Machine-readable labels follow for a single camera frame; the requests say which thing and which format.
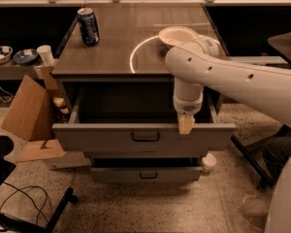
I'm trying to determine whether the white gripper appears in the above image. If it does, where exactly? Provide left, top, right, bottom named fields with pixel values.
left=173, top=96, right=203, bottom=134

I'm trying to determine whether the grey top drawer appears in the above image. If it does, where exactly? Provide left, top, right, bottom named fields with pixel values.
left=53, top=83, right=235, bottom=158

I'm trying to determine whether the grey drawer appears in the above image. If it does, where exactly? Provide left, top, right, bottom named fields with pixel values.
left=90, top=167, right=202, bottom=183
left=53, top=83, right=235, bottom=158

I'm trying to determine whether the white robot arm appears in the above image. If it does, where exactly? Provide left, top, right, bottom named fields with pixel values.
left=165, top=38, right=291, bottom=233

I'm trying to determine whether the grey bottom drawer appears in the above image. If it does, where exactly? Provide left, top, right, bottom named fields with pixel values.
left=90, top=167, right=202, bottom=183

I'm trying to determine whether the grey drawer cabinet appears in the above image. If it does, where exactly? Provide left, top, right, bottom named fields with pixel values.
left=51, top=2, right=237, bottom=183

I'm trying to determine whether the white cup on floor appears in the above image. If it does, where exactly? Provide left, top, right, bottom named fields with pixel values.
left=201, top=153, right=217, bottom=173

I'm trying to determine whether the black stand leg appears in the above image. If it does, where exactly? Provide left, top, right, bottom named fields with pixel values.
left=231, top=135, right=275, bottom=186

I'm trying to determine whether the white paper bowl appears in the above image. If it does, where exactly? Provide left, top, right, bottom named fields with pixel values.
left=158, top=26, right=199, bottom=49

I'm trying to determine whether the person in dark trousers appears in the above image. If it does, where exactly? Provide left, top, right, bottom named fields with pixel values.
left=262, top=126, right=291, bottom=183

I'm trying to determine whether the clear plastic cup on floor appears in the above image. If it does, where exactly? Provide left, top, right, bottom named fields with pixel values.
left=239, top=195, right=272, bottom=229

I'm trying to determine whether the blue soda can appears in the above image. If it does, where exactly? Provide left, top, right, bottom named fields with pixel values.
left=77, top=8, right=100, bottom=46

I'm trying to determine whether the brown cardboard box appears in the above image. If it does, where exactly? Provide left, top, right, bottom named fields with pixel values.
left=1, top=66, right=90, bottom=169

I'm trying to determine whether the white paper cup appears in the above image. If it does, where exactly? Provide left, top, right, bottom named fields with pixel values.
left=37, top=45, right=55, bottom=66

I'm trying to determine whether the blue patterned bowl right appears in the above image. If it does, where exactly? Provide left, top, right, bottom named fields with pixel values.
left=13, top=49, right=38, bottom=66

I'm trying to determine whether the blue patterned bowl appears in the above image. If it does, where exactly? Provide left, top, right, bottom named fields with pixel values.
left=13, top=49, right=38, bottom=66
left=0, top=46, right=13, bottom=64

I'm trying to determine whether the grey low bench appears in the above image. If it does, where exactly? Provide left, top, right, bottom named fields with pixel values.
left=0, top=59, right=46, bottom=81

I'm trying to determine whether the black chair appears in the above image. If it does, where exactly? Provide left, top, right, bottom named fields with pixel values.
left=0, top=136, right=78, bottom=233

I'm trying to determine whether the blue patterned bowl left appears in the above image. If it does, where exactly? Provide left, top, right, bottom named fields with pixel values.
left=0, top=46, right=13, bottom=64

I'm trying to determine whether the black cable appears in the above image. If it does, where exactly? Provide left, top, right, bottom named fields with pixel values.
left=0, top=180, right=50, bottom=226

